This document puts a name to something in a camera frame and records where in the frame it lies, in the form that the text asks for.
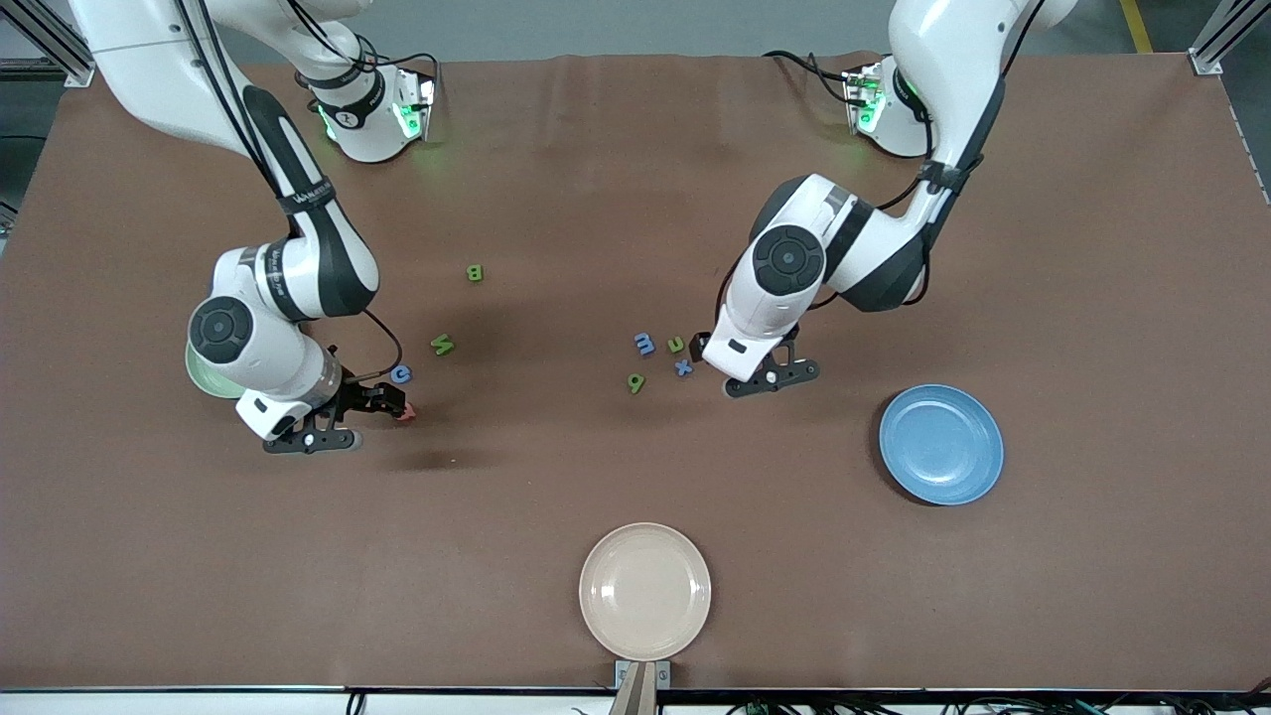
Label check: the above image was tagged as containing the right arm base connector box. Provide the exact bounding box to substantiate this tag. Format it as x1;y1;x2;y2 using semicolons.
392;68;438;142

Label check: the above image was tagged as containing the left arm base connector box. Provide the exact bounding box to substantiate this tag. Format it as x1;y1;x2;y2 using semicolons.
842;65;887;135

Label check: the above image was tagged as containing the green plate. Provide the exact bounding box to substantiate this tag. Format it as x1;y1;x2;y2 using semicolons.
185;338;245;400

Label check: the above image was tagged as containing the blue plate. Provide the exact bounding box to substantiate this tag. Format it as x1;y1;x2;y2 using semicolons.
878;384;1005;506

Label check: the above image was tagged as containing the beige plate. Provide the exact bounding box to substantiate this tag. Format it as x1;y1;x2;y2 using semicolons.
579;522;713;662

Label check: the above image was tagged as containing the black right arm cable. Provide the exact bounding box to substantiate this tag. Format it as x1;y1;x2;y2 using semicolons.
361;307;404;378

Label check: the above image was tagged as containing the black base cable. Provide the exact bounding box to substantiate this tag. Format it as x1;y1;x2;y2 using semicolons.
763;50;857;106
348;45;441;85

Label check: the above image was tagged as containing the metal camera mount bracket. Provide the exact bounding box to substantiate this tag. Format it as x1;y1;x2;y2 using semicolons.
608;659;672;715

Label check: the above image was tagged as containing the aluminium frame post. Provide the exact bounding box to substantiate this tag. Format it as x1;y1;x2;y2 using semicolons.
1189;0;1271;76
0;0;96;88

